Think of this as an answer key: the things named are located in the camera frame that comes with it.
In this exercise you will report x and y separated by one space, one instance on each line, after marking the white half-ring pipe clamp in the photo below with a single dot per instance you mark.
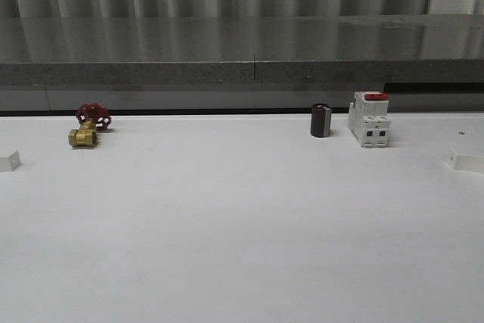
10 162

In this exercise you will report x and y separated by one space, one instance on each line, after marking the dark cylindrical capacitor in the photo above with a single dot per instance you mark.
320 120

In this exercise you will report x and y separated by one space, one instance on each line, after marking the brass valve red handwheel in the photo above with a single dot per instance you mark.
92 118

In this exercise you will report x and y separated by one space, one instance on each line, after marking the grey stone counter ledge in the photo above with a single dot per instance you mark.
424 62

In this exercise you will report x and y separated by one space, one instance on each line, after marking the white pipe clamp right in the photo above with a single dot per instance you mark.
466 162

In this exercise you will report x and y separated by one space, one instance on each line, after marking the white circuit breaker red switch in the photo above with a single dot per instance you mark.
368 120

